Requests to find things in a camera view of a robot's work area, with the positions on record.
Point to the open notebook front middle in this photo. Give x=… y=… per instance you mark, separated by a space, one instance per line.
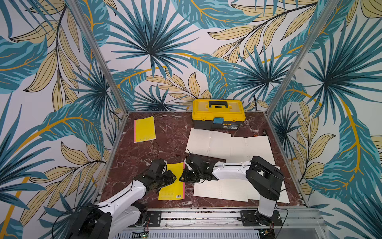
x=227 y=189

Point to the open notebook front right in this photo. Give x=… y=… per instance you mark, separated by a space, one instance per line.
x=282 y=195

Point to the open notebook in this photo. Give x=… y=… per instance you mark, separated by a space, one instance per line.
x=282 y=195
x=209 y=143
x=244 y=149
x=227 y=189

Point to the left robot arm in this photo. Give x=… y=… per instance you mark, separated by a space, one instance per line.
x=108 y=218

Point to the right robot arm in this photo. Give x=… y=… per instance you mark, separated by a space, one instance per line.
x=242 y=171

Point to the yellow black toolbox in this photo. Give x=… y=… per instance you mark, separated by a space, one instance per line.
x=211 y=114

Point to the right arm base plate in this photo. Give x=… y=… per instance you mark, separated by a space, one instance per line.
x=252 y=218

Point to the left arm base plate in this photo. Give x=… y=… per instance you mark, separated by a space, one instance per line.
x=151 y=219

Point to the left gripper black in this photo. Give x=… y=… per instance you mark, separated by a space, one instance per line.
x=170 y=179

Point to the open notebook back right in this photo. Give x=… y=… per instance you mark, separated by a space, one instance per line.
x=244 y=149

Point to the open notebook back middle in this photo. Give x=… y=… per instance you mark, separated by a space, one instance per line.
x=209 y=143

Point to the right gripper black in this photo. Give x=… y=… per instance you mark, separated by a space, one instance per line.
x=191 y=173

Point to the aluminium front rail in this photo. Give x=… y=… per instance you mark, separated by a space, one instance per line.
x=214 y=223

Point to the yellow cover notebook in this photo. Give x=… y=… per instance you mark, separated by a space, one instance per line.
x=175 y=191
x=144 y=129

